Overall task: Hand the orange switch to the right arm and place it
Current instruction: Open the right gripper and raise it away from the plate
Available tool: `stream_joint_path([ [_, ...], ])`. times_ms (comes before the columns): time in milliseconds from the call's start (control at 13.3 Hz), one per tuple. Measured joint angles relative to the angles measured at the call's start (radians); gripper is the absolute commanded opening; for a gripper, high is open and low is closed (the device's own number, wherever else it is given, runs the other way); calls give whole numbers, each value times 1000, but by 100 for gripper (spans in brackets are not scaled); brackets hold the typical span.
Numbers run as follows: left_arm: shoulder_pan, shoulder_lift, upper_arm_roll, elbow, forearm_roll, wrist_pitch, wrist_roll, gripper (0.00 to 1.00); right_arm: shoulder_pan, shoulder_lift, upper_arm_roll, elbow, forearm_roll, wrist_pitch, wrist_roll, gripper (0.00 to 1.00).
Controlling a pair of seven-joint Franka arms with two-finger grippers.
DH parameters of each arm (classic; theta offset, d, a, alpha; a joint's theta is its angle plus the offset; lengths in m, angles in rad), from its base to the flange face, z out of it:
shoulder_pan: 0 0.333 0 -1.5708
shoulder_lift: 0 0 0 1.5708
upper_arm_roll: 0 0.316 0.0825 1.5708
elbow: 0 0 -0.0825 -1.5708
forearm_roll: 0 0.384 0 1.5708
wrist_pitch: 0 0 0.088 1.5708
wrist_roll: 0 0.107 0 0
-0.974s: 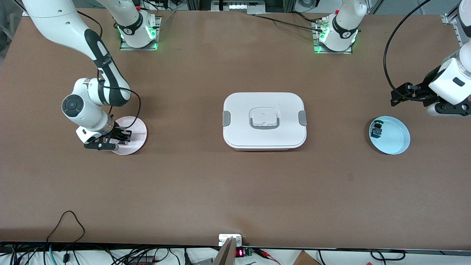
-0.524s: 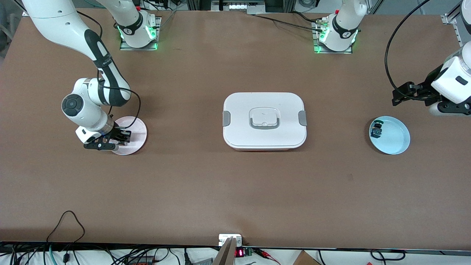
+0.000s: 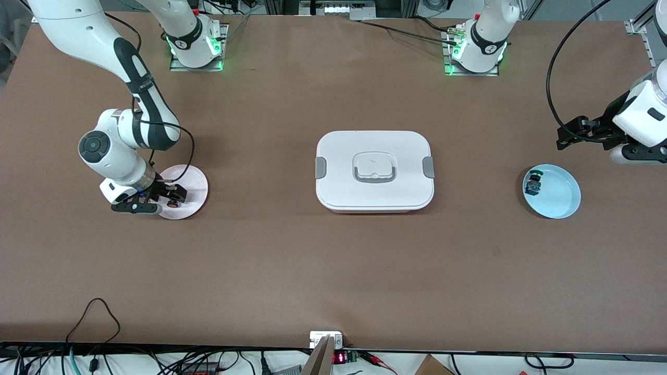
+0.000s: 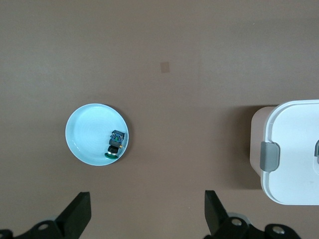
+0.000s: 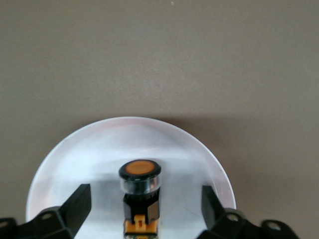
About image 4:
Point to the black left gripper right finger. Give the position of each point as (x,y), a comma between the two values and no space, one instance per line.
(216,219)

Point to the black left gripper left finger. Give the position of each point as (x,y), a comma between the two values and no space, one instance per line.
(74,219)

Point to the light blue round plate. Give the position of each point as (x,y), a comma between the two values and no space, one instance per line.
(89,134)

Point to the white lidded lunch box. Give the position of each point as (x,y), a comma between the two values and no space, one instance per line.
(294,149)

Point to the small brown tape patch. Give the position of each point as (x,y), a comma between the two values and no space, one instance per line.
(165,67)

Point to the green push button switch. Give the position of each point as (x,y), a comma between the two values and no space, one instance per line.
(115,144)

